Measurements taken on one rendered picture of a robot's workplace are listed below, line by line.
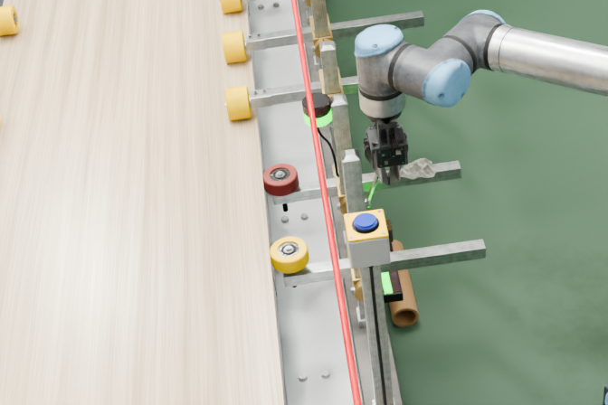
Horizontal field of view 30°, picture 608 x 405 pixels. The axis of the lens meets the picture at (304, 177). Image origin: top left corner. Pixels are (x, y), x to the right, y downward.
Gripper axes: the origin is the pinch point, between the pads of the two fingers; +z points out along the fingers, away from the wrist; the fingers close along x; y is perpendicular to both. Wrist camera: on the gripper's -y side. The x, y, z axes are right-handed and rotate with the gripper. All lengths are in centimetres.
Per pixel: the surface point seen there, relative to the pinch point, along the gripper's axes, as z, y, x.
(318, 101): -11.2, -14.5, -12.2
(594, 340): 101, -34, 59
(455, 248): 17.1, 6.2, 12.6
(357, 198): -5.7, 11.7, -7.4
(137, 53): 12, -79, -57
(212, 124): 11, -42, -38
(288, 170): 10.9, -20.1, -20.8
